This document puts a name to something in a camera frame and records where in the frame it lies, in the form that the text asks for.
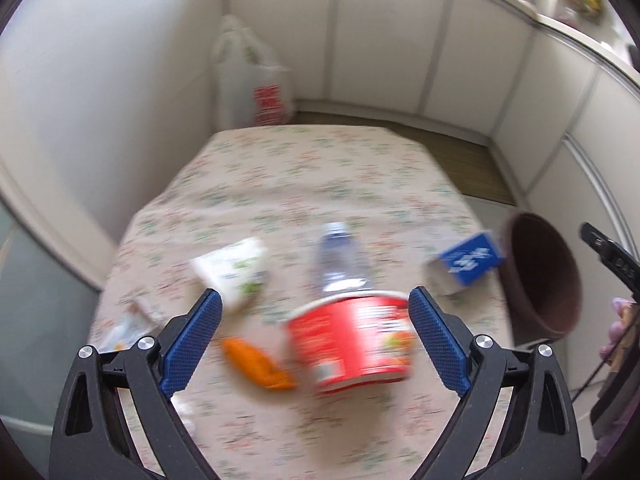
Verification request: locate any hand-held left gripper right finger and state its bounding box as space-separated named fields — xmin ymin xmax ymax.
xmin=407 ymin=285 xmax=583 ymax=480

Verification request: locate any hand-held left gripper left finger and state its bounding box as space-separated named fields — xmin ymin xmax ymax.
xmin=47 ymin=287 xmax=223 ymax=480

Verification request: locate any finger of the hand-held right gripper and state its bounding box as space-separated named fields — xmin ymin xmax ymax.
xmin=579 ymin=222 xmax=640 ymax=293

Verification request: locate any pale wrapper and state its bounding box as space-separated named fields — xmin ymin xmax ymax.
xmin=100 ymin=297 xmax=163 ymax=353

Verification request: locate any orange wrapper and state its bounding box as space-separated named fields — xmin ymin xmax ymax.
xmin=222 ymin=337 xmax=296 ymax=391

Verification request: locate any white tissue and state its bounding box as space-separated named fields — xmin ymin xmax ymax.
xmin=172 ymin=392 xmax=201 ymax=441

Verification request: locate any brown plastic bin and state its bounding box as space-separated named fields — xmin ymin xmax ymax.
xmin=500 ymin=212 xmax=583 ymax=343

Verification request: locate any blue white box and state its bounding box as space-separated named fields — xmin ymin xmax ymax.
xmin=425 ymin=230 xmax=506 ymax=296

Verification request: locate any white green carton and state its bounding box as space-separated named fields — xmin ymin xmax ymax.
xmin=190 ymin=237 xmax=271 ymax=313

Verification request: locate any red instant noodle cup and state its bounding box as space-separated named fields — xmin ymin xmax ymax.
xmin=285 ymin=290 xmax=418 ymax=396

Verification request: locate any clear plastic bottle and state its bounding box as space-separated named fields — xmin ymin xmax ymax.
xmin=312 ymin=222 xmax=376 ymax=301

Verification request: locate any purple cloth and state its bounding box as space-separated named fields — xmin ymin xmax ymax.
xmin=602 ymin=297 xmax=633 ymax=361

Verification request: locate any white cabinet with drawers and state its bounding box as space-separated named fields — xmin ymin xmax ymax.
xmin=490 ymin=25 xmax=640 ymax=361

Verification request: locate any grey glass door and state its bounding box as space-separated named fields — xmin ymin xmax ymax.
xmin=0 ymin=200 xmax=103 ymax=433

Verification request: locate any floral tablecloth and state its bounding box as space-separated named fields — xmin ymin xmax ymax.
xmin=87 ymin=125 xmax=513 ymax=480

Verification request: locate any white plastic bag red print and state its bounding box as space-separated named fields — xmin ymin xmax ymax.
xmin=212 ymin=15 xmax=296 ymax=128

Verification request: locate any white kitchen countertop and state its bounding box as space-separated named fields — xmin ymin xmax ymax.
xmin=450 ymin=0 xmax=640 ymax=76

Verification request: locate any white cabinet with doors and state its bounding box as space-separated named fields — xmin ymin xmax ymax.
xmin=222 ymin=0 xmax=536 ymax=136

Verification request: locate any black cable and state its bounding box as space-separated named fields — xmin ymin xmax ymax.
xmin=574 ymin=344 xmax=620 ymax=405

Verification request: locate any wire rack with packets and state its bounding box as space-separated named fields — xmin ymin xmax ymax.
xmin=559 ymin=0 xmax=607 ymax=22

